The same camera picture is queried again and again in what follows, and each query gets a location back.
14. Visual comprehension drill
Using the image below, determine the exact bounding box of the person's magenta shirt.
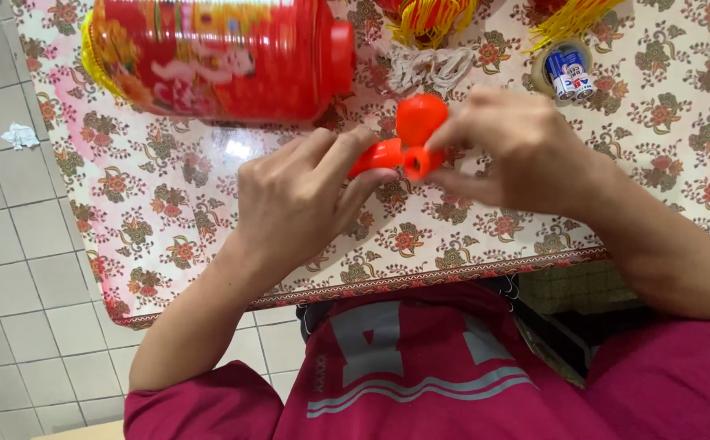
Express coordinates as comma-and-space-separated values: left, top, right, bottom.
124, 282, 710, 440

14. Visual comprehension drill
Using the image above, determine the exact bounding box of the orange plastic lantern handle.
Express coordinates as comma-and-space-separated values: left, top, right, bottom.
348, 93, 450, 182

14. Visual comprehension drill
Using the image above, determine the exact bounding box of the blue and white battery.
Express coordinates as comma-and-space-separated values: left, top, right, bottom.
560, 50, 596, 100
545, 51, 576, 101

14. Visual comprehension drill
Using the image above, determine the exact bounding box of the person's left hand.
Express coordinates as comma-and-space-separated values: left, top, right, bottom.
233, 125, 400, 271

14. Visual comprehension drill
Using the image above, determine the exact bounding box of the red cylindrical paper lantern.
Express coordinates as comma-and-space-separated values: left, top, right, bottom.
80, 0, 356, 123

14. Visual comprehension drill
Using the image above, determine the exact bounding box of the crumpled white tissue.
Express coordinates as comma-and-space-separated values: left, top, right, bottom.
0, 123, 40, 150

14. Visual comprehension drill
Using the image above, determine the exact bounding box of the yellow tassel fringe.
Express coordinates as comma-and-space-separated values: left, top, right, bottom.
523, 0, 628, 53

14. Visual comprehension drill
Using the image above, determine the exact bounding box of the white string bundle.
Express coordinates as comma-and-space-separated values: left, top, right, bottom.
386, 44, 477, 95

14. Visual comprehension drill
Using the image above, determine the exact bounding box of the floral patterned tablecloth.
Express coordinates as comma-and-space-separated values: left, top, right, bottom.
11, 0, 710, 330

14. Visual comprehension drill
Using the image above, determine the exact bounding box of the person's right hand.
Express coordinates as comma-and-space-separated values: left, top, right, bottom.
423, 86, 617, 216

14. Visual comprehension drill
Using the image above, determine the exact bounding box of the roll of clear tape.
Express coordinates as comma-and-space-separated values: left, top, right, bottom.
530, 38, 594, 108

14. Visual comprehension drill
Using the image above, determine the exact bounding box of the red lantern with yellow tassels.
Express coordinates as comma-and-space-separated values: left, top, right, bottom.
375, 0, 479, 50

